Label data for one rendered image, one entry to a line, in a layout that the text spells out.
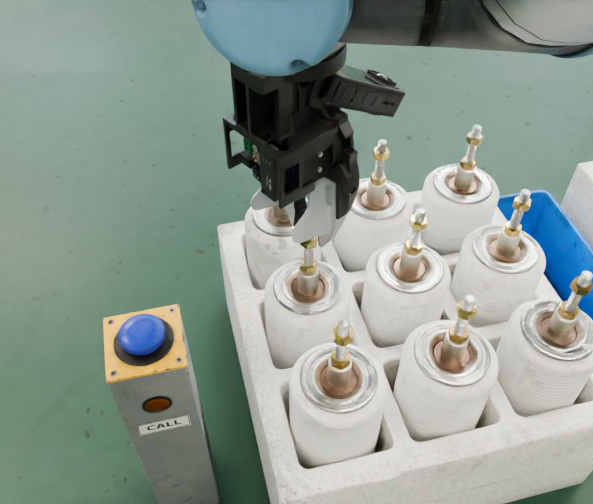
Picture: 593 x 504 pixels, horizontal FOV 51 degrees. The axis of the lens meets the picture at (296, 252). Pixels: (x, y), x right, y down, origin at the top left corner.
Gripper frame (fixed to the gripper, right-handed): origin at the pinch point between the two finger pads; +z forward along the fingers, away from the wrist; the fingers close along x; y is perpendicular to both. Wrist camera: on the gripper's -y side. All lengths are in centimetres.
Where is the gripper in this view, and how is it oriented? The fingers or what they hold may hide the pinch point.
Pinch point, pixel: (314, 221)
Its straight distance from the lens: 61.4
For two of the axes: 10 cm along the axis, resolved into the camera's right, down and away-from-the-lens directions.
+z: 0.0, 6.8, 7.3
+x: 6.7, 5.4, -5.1
